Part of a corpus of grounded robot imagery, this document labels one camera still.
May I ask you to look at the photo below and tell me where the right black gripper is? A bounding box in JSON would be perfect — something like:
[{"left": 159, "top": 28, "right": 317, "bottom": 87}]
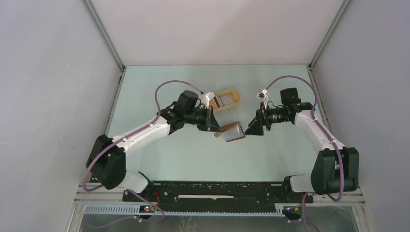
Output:
[{"left": 245, "top": 101, "right": 290, "bottom": 136}]

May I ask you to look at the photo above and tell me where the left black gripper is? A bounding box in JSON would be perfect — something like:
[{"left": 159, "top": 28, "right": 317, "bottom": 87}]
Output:
[{"left": 184, "top": 105, "right": 221, "bottom": 132}]

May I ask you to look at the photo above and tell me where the gold credit card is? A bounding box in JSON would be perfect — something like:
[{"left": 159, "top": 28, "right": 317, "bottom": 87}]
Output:
[{"left": 209, "top": 97, "right": 221, "bottom": 109}]

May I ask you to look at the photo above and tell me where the brown leather card holder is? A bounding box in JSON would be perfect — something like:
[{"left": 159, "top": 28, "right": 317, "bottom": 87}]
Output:
[{"left": 214, "top": 121, "right": 246, "bottom": 143}]

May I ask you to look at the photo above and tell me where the silver VIP credit card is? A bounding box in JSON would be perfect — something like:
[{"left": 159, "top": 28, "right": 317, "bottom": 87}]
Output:
[{"left": 219, "top": 93, "right": 237, "bottom": 107}]

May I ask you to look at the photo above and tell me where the beige oval tray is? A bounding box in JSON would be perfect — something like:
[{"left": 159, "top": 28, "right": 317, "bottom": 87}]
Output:
[{"left": 209, "top": 88, "right": 241, "bottom": 113}]

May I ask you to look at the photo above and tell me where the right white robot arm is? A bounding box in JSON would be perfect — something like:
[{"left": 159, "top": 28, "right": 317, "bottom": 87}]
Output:
[{"left": 245, "top": 88, "right": 359, "bottom": 202}]

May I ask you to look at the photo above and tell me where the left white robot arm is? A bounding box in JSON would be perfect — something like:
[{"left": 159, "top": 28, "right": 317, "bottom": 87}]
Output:
[{"left": 86, "top": 90, "right": 222, "bottom": 201}]

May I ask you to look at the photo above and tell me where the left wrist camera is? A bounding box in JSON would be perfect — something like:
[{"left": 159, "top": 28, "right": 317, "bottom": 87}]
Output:
[{"left": 205, "top": 91, "right": 215, "bottom": 101}]

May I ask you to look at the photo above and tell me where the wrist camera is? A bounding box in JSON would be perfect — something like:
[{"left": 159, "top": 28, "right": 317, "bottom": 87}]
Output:
[
  {"left": 205, "top": 91, "right": 215, "bottom": 101},
  {"left": 256, "top": 89, "right": 269, "bottom": 101}
]

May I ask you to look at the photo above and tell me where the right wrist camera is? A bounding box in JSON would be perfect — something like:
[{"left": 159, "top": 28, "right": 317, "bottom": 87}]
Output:
[{"left": 256, "top": 89, "right": 269, "bottom": 101}]

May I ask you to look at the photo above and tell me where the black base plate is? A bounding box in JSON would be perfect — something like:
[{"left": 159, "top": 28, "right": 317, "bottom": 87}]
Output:
[{"left": 140, "top": 181, "right": 303, "bottom": 213}]

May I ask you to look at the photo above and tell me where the grey cable duct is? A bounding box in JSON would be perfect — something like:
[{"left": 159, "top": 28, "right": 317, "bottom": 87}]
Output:
[{"left": 83, "top": 204, "right": 302, "bottom": 217}]

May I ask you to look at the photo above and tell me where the aluminium frame rail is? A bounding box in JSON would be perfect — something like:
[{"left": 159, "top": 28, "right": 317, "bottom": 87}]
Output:
[{"left": 74, "top": 182, "right": 366, "bottom": 206}]

